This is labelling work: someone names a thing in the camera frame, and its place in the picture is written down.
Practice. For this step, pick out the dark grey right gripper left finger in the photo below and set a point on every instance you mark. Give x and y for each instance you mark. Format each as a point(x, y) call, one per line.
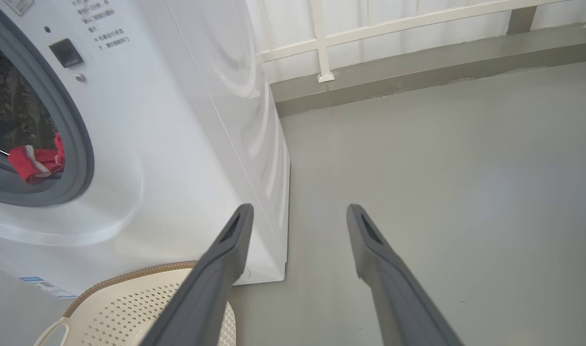
point(206, 298)

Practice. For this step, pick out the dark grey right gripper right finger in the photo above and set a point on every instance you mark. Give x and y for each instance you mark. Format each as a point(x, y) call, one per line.
point(398, 302)

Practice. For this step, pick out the red shorts with white trim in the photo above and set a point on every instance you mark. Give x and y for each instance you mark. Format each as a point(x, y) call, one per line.
point(38, 161)

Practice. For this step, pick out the cream perforated laundry basket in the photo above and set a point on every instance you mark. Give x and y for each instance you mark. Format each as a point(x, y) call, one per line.
point(129, 307)

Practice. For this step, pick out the white washing machine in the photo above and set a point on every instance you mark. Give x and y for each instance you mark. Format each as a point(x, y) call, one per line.
point(177, 168)

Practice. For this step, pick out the grey rubber door gasket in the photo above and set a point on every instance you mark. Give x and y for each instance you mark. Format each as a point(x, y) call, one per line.
point(76, 144)

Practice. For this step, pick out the steel washing machine drum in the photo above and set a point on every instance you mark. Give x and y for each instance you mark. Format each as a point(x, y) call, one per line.
point(14, 105)

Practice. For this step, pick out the black door latch slot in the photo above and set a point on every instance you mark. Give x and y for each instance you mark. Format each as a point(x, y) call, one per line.
point(66, 53)

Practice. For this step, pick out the blue energy label sticker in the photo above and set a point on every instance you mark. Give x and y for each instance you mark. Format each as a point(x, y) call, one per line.
point(47, 287)

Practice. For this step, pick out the white metal railing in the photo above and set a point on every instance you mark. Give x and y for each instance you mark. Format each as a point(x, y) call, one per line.
point(321, 43)

